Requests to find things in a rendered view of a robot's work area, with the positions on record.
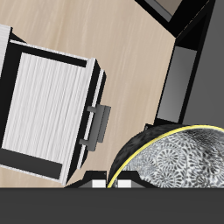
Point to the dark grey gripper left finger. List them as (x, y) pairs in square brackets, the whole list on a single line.
[(94, 178)]

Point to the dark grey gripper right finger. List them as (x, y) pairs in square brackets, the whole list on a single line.
[(126, 177)]

